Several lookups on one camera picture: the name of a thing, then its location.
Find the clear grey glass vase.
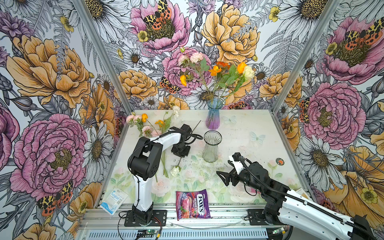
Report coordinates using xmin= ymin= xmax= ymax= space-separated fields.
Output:
xmin=202 ymin=130 xmax=223 ymax=163

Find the yellow orange rose flower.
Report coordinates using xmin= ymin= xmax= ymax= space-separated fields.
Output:
xmin=223 ymin=63 xmax=247 ymax=98

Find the white rose flower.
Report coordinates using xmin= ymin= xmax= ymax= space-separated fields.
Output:
xmin=234 ymin=64 xmax=255 ymax=95

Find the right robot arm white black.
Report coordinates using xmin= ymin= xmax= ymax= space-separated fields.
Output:
xmin=217 ymin=162 xmax=375 ymax=240

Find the orange poppy stem on table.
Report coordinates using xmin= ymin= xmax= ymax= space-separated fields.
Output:
xmin=140 ymin=113 xmax=173 ymax=178

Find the yellow orange poppy stem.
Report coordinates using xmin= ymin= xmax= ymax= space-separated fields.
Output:
xmin=180 ymin=66 xmax=222 ymax=100

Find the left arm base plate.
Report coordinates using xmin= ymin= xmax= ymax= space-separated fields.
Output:
xmin=124 ymin=210 xmax=168 ymax=227

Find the pink carnation flower stem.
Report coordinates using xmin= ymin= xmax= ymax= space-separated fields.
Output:
xmin=177 ymin=48 xmax=213 ymax=96

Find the small round orange token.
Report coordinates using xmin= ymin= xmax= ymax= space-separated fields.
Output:
xmin=276 ymin=158 xmax=285 ymax=166

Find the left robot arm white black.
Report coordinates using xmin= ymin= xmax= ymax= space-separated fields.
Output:
xmin=127 ymin=124 xmax=203 ymax=225

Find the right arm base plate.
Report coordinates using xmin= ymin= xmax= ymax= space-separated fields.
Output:
xmin=243 ymin=209 xmax=289 ymax=227

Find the aluminium rail front frame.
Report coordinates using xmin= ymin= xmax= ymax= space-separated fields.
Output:
xmin=76 ymin=204 xmax=294 ymax=240

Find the blue purple glass vase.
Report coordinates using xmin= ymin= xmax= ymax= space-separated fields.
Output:
xmin=206 ymin=98 xmax=224 ymax=130

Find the white blue packet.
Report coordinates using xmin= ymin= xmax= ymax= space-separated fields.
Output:
xmin=100 ymin=188 xmax=128 ymax=216

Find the purple Fox's candy bag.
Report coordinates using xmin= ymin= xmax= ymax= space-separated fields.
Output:
xmin=176 ymin=190 xmax=211 ymax=221

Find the orange gerbera flower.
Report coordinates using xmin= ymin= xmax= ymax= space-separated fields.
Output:
xmin=217 ymin=62 xmax=231 ymax=71

